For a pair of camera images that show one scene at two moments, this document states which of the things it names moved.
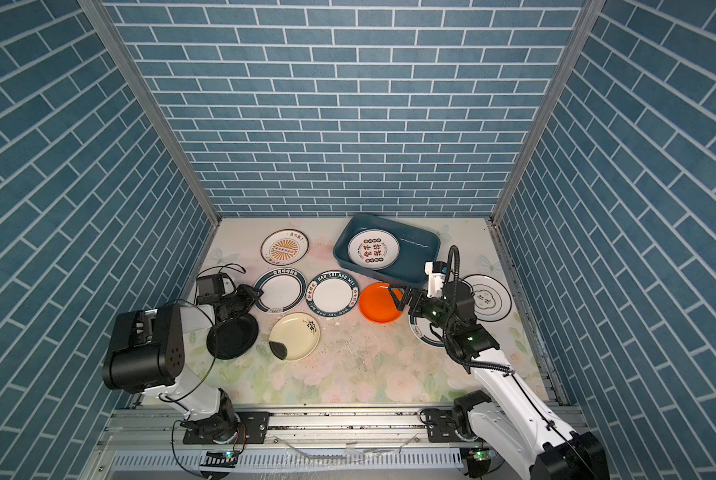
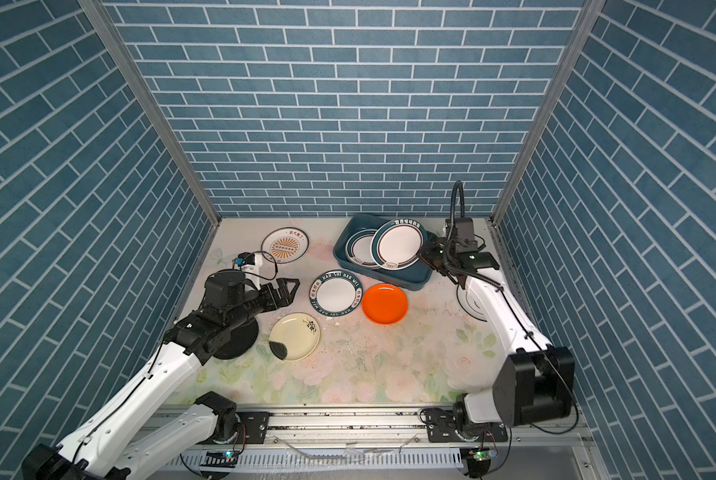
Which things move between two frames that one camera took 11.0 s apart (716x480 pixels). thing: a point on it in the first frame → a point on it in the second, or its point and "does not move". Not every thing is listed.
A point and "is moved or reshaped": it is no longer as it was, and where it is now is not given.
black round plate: (232, 337) does not move
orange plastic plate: (378, 303) does not move
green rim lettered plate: (331, 294) does not move
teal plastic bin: (408, 269) does not move
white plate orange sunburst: (283, 246) does not move
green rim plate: (283, 289) is moved or reshaped
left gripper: (247, 296) → (285, 298)
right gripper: (419, 295) → (426, 253)
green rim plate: (426, 331) → (397, 244)
